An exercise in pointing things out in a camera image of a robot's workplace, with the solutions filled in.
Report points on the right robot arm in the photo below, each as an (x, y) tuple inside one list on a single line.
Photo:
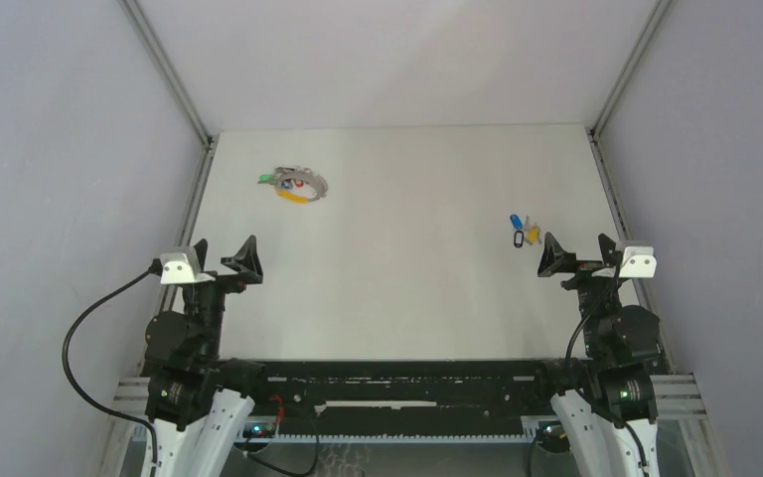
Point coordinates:
[(601, 390)]

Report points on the right aluminium frame post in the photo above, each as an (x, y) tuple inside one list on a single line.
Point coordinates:
[(622, 155)]

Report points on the left aluminium frame post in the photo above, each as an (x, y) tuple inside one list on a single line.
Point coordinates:
[(161, 141)]

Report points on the black key tag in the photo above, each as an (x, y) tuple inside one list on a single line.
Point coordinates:
[(519, 239)]

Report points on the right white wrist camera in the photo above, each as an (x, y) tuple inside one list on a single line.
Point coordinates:
[(636, 262)]

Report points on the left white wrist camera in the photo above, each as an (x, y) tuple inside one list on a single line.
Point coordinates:
[(176, 265)]

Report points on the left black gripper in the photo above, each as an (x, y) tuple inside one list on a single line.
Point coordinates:
[(246, 261)]

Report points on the blue key tag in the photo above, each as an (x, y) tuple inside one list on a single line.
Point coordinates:
[(516, 222)]

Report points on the white cable duct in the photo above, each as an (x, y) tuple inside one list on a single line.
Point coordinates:
[(513, 431)]

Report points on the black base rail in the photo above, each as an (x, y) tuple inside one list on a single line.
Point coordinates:
[(368, 395)]

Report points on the metal keyring with small rings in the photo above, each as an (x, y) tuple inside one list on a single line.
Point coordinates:
[(298, 185)]

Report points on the yellow key tag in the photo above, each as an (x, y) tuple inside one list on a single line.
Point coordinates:
[(532, 235)]

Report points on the aluminium frame post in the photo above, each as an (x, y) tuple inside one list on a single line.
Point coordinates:
[(161, 141), (622, 155)]

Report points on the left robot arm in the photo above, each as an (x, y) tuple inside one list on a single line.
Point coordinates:
[(194, 415)]

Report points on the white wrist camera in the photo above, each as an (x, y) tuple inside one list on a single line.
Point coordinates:
[(636, 262), (176, 265)]

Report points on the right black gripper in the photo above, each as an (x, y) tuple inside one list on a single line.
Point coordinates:
[(555, 258)]

